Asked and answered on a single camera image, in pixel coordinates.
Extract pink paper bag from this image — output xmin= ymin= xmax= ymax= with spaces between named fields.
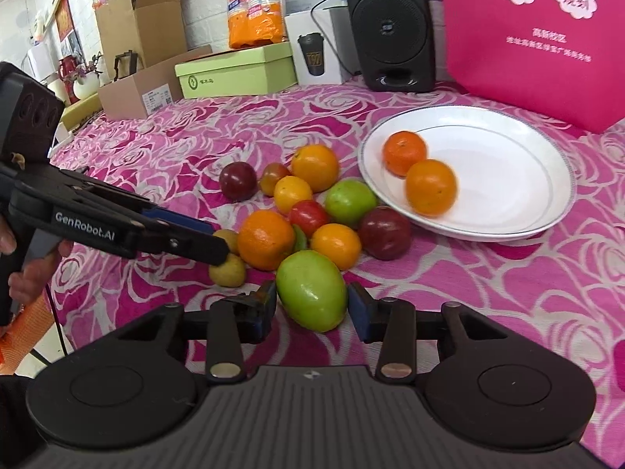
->
xmin=443 ymin=0 xmax=624 ymax=132

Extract large orange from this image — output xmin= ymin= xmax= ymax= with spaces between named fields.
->
xmin=290 ymin=144 xmax=340 ymax=193

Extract green apple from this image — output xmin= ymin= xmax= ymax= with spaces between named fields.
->
xmin=323 ymin=179 xmax=378 ymax=227

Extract black speaker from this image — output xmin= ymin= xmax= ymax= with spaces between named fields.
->
xmin=346 ymin=0 xmax=436 ymax=93

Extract pink rose tablecloth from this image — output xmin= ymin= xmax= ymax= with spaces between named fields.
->
xmin=52 ymin=82 xmax=624 ymax=466

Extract red yellow plum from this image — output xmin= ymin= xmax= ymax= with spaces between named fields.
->
xmin=259 ymin=162 xmax=290 ymax=197

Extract small front orange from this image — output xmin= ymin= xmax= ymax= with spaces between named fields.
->
xmin=311 ymin=224 xmax=362 ymax=271

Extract person's left hand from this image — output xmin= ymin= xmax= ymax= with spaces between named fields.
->
xmin=1 ymin=240 xmax=74 ymax=305

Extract large green mango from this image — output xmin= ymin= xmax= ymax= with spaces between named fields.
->
xmin=275 ymin=250 xmax=348 ymax=333

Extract dark purple plum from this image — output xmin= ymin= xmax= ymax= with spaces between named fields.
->
xmin=219 ymin=161 xmax=257 ymax=202

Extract white cup box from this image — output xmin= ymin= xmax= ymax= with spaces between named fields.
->
xmin=285 ymin=6 xmax=360 ymax=86

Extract red tomato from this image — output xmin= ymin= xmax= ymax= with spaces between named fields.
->
xmin=288 ymin=200 xmax=330 ymax=238

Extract round orange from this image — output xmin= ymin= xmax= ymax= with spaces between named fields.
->
xmin=405 ymin=159 xmax=458 ymax=217

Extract green shoe box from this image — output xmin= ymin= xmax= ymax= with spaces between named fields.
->
xmin=175 ymin=41 xmax=296 ymax=100

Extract reddish mandarin orange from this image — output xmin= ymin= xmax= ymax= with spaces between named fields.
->
xmin=382 ymin=130 xmax=428 ymax=178

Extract white round plate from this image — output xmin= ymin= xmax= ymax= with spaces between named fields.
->
xmin=358 ymin=106 xmax=576 ymax=242

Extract dark red plum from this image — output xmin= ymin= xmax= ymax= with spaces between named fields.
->
xmin=357 ymin=206 xmax=411 ymax=260

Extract black speaker cable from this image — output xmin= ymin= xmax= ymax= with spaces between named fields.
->
xmin=309 ymin=0 xmax=361 ymax=77

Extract open cardboard box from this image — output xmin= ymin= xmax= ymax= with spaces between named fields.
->
xmin=95 ymin=0 xmax=188 ymax=77

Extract orange white snack bag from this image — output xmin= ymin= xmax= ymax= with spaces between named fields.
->
xmin=227 ymin=0 xmax=285 ymax=50

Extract small yellow orange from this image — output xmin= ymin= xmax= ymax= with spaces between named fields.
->
xmin=273 ymin=176 xmax=314 ymax=215

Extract flat cardboard box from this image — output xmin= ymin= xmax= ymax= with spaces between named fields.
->
xmin=97 ymin=46 xmax=213 ymax=121

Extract brown longan fruit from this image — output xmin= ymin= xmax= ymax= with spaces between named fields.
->
xmin=213 ymin=229 xmax=238 ymax=255
xmin=209 ymin=253 xmax=247 ymax=288

